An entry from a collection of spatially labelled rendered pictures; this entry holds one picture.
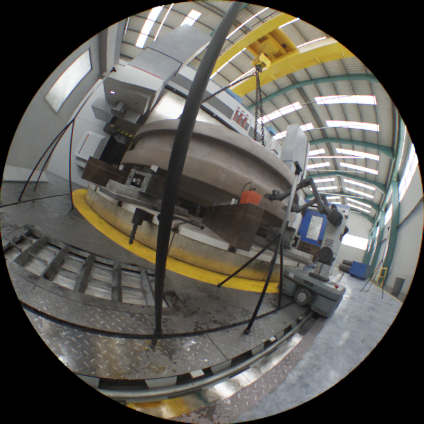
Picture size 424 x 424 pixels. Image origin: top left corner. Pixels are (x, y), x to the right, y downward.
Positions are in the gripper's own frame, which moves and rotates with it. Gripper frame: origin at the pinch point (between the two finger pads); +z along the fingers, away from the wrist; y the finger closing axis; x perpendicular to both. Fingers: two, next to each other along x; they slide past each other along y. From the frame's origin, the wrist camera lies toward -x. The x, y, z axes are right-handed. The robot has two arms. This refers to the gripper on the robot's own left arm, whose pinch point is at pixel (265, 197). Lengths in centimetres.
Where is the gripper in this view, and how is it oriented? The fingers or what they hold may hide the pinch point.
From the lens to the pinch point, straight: 202.1
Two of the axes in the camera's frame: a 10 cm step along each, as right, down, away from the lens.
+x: -3.5, 9.4, -0.5
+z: -3.5, -0.9, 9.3
